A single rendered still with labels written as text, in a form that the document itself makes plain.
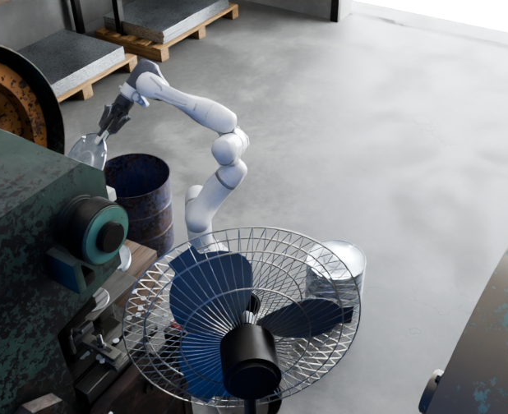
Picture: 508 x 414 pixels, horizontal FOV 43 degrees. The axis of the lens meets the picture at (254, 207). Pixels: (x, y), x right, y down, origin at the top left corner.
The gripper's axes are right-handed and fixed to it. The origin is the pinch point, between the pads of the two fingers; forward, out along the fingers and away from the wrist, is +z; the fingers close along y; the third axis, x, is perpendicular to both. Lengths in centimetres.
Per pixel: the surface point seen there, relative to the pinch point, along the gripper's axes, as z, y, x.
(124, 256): 49, -47, 1
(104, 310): 41, 3, 67
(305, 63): -96, -246, -178
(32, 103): -6, 45, 22
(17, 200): 4, 68, 89
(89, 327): 47, 8, 71
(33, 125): 1.2, 41.2, 23.2
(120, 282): 34, -4, 58
